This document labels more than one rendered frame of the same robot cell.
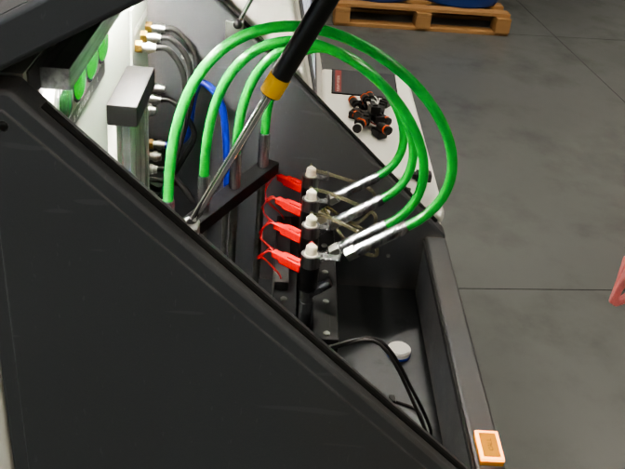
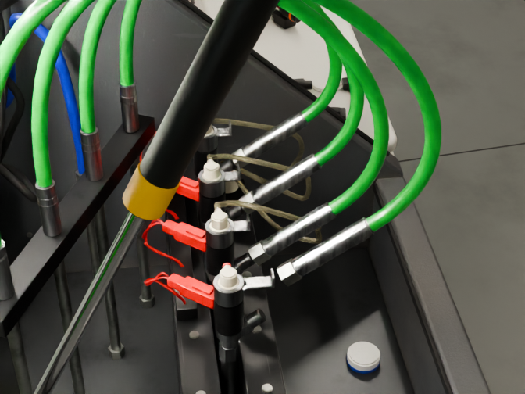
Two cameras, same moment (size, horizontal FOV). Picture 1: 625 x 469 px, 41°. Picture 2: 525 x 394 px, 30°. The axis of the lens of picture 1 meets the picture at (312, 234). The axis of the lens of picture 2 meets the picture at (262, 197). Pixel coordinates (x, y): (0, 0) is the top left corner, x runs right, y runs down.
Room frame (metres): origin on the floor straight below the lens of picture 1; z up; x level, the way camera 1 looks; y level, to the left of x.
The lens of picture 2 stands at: (0.36, 0.03, 1.72)
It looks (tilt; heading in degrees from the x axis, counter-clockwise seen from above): 39 degrees down; 355
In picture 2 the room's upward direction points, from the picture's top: 1 degrees clockwise
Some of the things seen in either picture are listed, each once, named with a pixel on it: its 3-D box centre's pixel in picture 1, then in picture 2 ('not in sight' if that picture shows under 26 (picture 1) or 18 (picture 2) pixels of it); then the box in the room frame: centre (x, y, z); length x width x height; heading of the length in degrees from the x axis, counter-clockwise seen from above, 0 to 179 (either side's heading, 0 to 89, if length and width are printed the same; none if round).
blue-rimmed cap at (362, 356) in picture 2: (398, 351); (363, 356); (1.12, -0.16, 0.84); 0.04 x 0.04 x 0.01
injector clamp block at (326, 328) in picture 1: (300, 308); (219, 325); (1.12, 0.01, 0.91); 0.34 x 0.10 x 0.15; 3
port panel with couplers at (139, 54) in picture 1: (150, 97); not in sight; (1.23, 0.28, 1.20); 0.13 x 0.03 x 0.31; 3
